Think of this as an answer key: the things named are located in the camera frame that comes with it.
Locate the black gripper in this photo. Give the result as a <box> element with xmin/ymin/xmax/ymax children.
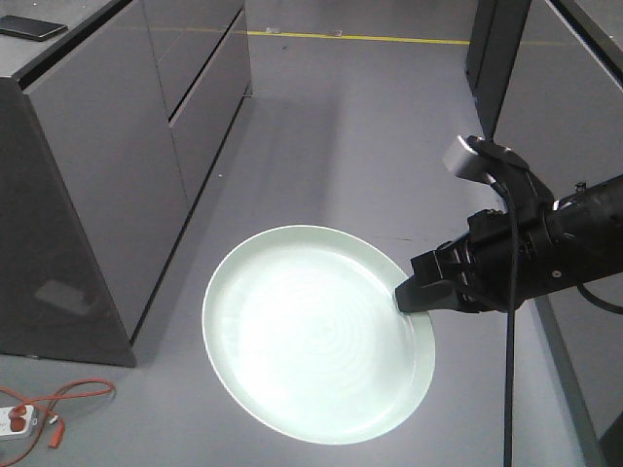
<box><xmin>394</xmin><ymin>211</ymin><xmax>548</xmax><ymax>314</ymax></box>

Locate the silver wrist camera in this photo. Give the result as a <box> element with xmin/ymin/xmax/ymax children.
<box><xmin>443</xmin><ymin>135</ymin><xmax>493</xmax><ymax>184</ymax></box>

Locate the grey cabinet with drawers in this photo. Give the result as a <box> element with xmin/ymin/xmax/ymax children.
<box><xmin>1</xmin><ymin>1</ymin><xmax>251</xmax><ymax>367</ymax></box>

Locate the black camera cable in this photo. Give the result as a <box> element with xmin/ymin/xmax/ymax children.
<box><xmin>484</xmin><ymin>177</ymin><xmax>520</xmax><ymax>467</ymax></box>

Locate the white power strip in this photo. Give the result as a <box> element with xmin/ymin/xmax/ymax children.
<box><xmin>0</xmin><ymin>405</ymin><xmax>38</xmax><ymax>441</ymax></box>

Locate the orange cable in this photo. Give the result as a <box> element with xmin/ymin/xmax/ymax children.
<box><xmin>0</xmin><ymin>379</ymin><xmax>117</xmax><ymax>467</ymax></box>

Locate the black smartphone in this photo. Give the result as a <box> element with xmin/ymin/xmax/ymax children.
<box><xmin>1</xmin><ymin>15</ymin><xmax>68</xmax><ymax>42</ymax></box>

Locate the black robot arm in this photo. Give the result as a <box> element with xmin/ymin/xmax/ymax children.
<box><xmin>395</xmin><ymin>177</ymin><xmax>622</xmax><ymax>314</ymax></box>

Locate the light green round plate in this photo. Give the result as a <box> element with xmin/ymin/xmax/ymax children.
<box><xmin>202</xmin><ymin>225</ymin><xmax>435</xmax><ymax>445</ymax></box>

